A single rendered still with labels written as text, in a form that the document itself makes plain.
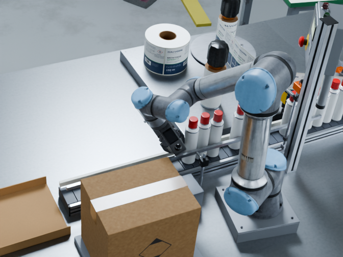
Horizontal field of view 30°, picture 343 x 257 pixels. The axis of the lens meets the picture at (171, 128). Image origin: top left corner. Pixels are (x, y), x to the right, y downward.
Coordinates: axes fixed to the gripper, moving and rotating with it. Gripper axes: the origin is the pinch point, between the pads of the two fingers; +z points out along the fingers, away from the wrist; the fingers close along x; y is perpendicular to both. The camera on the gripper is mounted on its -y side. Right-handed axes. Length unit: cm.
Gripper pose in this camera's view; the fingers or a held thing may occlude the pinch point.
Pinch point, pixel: (180, 152)
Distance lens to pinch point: 237.6
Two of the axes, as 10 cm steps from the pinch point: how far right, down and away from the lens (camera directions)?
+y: -4.5, -6.1, 6.6
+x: -8.1, 5.8, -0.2
